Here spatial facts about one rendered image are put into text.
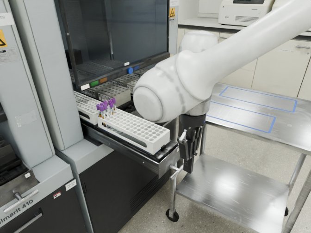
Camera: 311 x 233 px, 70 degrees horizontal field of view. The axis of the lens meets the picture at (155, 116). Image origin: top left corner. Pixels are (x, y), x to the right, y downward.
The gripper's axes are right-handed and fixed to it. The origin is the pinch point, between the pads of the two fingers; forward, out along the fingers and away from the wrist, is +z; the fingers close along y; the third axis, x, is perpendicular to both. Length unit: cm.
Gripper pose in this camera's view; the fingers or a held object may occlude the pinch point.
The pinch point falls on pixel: (188, 162)
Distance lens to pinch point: 75.9
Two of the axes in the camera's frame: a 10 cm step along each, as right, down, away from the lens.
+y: -6.2, 4.0, -6.7
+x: 7.8, 3.1, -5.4
